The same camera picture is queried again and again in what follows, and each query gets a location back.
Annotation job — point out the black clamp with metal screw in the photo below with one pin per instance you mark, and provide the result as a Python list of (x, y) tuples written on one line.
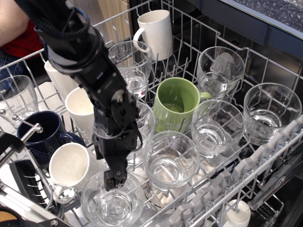
[(15, 144)]

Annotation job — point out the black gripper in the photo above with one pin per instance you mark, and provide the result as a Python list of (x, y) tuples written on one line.
[(115, 131)]

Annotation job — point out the white rack roller wheel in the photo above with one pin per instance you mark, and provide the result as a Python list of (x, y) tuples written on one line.
[(237, 214)]

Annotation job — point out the back centre clear glass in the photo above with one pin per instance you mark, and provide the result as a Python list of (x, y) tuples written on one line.
[(134, 62)]

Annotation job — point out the metal dishwasher rack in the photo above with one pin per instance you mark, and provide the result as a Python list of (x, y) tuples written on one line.
[(26, 190)]

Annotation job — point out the green ceramic mug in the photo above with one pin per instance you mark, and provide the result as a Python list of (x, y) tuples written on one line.
[(176, 100)]

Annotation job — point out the back right clear glass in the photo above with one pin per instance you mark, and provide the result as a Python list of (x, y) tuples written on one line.
[(219, 70)]

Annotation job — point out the clear glass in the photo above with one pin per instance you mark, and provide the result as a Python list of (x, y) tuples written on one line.
[(146, 124), (134, 62), (269, 108), (17, 97), (216, 126), (170, 160), (219, 70)]

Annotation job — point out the far left clear glass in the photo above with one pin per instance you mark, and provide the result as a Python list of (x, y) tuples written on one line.
[(17, 97)]

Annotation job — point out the far right clear glass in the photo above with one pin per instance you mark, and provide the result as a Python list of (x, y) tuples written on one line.
[(269, 108)]

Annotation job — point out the front left white mug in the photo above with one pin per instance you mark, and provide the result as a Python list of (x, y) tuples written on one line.
[(70, 168)]

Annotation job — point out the back white ceramic mug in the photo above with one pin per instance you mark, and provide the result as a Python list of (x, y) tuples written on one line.
[(155, 29)]

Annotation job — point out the grey plastic tine holder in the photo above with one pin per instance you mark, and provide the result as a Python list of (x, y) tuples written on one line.
[(264, 177)]

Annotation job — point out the person in red shirt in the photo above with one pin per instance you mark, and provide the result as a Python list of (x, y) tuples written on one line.
[(18, 38)]

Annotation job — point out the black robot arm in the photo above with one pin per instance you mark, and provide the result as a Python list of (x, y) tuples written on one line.
[(77, 49)]

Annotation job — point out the tall white mug left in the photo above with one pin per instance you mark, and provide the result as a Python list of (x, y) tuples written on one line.
[(63, 83)]

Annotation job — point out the front centre clear glass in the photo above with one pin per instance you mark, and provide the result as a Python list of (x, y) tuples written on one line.
[(170, 160)]

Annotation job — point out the white mug middle left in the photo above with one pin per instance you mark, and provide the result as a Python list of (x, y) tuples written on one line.
[(81, 111)]

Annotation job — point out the clear glass cup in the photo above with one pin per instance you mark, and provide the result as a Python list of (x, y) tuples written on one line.
[(118, 207)]

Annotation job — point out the middle right clear glass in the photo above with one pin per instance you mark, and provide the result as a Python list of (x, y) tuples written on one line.
[(216, 126)]

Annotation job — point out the dark blue mug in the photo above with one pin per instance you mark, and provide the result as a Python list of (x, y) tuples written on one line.
[(43, 145)]

